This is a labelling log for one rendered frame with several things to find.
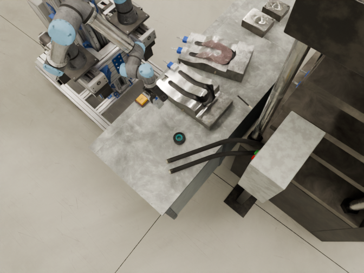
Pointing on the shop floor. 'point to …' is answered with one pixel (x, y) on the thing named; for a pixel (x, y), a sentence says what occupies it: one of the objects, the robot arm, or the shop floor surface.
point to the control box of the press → (275, 163)
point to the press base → (296, 202)
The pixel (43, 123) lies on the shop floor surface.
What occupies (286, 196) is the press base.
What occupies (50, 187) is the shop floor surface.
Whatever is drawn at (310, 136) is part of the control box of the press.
